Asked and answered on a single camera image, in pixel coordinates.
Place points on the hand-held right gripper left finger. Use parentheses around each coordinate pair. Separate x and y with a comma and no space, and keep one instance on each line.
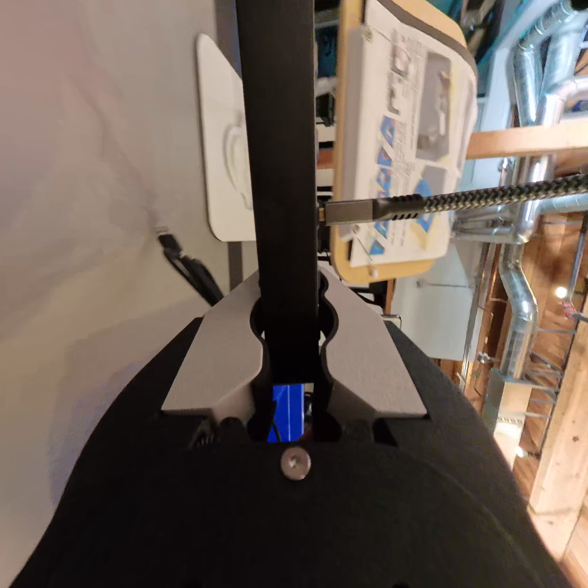
(216,363)

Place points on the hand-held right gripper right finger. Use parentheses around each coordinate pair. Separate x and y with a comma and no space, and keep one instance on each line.
(372,363)

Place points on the blue plastic bin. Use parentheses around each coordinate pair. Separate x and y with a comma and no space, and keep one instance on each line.
(287,413)

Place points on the black seven-port usb hub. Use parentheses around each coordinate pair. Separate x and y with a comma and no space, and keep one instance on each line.
(280,183)

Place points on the silver pipe cluster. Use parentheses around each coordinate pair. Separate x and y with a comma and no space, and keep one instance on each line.
(519,275)

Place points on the white book stand wooden board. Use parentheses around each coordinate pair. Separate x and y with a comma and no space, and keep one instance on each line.
(220,138)

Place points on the printed instruction sheet pad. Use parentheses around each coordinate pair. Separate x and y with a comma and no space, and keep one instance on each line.
(413,138)

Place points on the wooden post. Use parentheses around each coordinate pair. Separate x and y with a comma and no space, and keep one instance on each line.
(528,140)

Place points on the silver ventilation duct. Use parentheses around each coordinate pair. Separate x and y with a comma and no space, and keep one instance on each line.
(542,69)

